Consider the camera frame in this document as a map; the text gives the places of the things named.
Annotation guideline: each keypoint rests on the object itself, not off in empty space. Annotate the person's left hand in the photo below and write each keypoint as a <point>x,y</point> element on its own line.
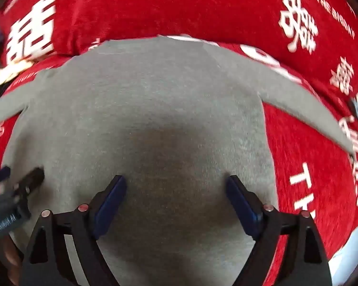
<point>12,257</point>

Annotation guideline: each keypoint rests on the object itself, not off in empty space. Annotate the red printed sofa cover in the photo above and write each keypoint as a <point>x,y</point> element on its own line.
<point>173,9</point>

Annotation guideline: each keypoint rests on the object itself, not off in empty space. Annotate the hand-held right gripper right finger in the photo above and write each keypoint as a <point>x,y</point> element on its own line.
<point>241,205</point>

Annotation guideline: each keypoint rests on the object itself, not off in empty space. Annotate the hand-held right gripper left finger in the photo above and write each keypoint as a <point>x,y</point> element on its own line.
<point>112,202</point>

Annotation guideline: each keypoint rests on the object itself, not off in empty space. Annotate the grey long-sleeve small shirt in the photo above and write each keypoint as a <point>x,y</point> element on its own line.
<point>155,110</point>

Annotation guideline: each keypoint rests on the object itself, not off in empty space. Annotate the pale yellow object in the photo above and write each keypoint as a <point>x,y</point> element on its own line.
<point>12,71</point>

